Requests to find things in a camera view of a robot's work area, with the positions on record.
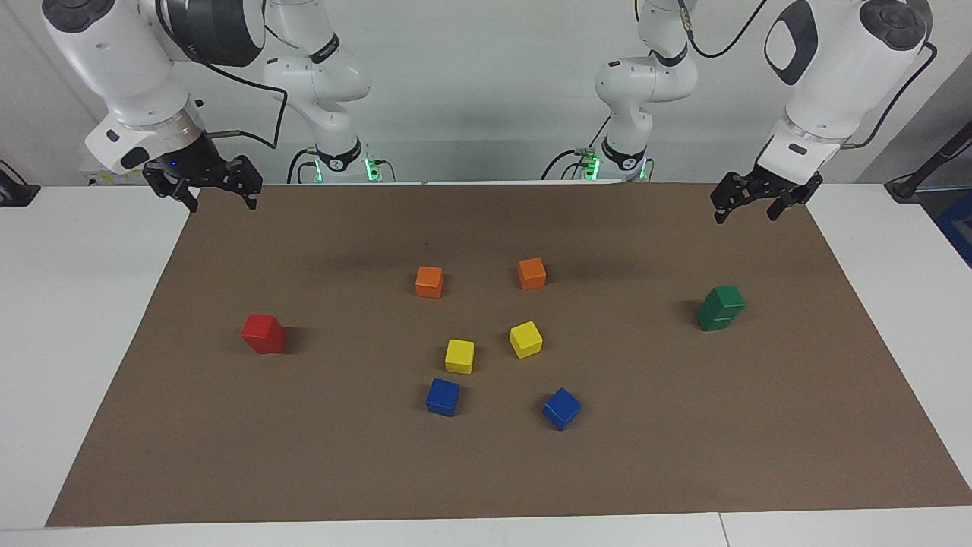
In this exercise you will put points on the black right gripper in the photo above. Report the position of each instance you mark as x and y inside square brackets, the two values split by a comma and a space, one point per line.
[190, 169]

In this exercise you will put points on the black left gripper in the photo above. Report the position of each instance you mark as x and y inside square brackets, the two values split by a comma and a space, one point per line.
[771, 182]

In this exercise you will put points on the green cube stack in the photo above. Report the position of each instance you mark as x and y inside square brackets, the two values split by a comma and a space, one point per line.
[725, 298]

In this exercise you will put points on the green wooden cube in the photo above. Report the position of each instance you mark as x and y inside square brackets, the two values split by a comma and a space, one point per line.
[714, 321]

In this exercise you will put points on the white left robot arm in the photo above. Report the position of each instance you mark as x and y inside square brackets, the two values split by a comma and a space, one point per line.
[835, 83]

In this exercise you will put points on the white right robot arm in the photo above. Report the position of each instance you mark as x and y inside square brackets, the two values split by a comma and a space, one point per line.
[129, 68]

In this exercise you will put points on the white power strip box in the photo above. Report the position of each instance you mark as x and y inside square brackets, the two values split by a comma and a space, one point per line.
[99, 176]

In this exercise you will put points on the black stand with pole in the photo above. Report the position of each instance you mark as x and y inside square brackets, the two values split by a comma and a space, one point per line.
[923, 173]

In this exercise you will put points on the black device on table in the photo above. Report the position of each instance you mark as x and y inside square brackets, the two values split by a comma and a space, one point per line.
[15, 191]

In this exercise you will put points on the blue crate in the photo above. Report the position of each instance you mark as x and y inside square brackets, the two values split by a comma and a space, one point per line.
[958, 228]

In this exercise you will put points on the orange wooden cube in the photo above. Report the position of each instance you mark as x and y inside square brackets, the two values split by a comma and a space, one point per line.
[429, 282]
[531, 273]

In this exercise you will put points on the yellow wooden cube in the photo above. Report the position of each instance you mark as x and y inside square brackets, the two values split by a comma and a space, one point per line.
[526, 339]
[459, 356]

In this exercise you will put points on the blue wooden cube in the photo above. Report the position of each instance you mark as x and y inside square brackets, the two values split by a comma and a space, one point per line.
[562, 408]
[443, 396]

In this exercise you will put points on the brown table mat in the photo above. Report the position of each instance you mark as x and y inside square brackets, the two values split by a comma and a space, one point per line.
[531, 471]

